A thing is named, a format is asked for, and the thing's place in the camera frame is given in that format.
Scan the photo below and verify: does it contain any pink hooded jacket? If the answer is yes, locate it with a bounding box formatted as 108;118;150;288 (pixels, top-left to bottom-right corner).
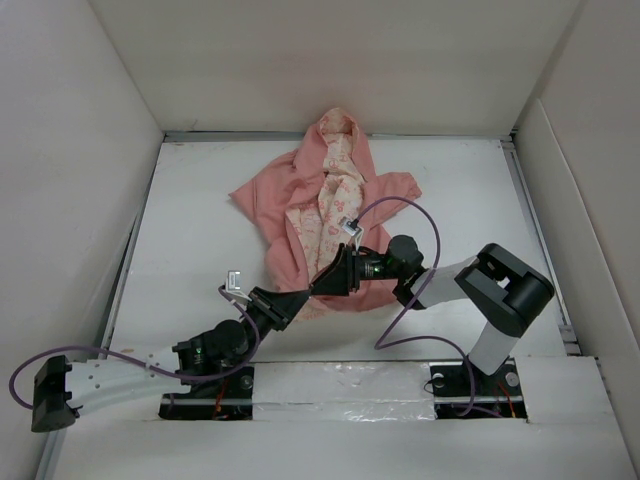
230;108;422;292

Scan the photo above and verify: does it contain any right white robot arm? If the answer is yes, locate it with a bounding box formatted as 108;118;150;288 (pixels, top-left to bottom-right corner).
311;235;555;394

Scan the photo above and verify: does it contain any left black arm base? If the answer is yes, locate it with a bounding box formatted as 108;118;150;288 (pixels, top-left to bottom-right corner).
158;365;255;421

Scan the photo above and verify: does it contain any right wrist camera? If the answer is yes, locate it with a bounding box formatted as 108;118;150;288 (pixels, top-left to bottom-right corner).
339;217;363;250

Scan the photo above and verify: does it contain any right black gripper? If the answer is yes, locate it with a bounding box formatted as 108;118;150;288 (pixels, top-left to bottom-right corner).
310;243;403;297

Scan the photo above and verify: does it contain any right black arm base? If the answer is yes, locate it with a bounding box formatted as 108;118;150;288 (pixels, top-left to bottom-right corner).
423;358;527;420

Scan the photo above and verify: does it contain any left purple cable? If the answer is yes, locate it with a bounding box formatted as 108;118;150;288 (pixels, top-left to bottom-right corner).
9;284;261;412

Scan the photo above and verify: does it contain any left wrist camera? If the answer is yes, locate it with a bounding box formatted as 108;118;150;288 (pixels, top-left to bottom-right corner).
223;270;249;301

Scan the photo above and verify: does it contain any purple cable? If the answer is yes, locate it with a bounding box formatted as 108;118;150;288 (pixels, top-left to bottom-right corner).
349;197;506;419
9;284;261;412

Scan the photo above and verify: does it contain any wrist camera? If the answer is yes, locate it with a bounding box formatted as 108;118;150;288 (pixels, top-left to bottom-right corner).
339;217;363;250
223;270;249;301

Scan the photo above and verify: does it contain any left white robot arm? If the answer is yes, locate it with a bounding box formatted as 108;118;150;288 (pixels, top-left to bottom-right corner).
31;287;310;433

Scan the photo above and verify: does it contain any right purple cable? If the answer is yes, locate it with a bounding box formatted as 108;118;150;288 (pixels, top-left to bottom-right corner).
349;197;506;419

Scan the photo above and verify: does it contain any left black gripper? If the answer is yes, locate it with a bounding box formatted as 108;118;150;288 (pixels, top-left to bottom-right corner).
233;286;309;367

